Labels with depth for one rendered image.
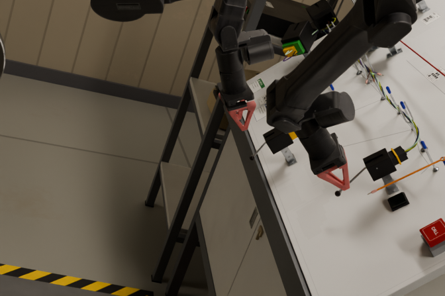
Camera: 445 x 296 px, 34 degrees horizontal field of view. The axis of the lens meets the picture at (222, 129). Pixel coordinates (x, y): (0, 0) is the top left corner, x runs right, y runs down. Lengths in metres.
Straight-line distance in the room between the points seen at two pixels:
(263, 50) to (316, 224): 0.42
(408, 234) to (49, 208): 1.89
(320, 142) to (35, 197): 1.95
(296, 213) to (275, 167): 0.23
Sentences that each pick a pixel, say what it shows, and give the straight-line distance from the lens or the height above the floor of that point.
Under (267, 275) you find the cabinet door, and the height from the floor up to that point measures 0.69.
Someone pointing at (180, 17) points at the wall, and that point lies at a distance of 4.23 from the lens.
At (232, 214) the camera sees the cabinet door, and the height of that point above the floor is 0.61.
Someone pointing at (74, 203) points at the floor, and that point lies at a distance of 3.20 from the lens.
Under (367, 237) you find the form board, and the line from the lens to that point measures 1.59.
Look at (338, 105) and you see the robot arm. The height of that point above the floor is 1.28.
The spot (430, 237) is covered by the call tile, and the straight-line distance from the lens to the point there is 1.47.
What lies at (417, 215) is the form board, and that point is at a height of 1.07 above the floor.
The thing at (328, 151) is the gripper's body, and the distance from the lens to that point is 1.42.
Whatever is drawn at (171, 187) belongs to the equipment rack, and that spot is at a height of 0.24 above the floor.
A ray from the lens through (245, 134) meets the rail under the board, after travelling 2.16.
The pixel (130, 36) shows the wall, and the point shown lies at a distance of 4.22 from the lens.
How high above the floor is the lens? 1.68
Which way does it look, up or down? 22 degrees down
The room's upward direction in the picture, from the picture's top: 21 degrees clockwise
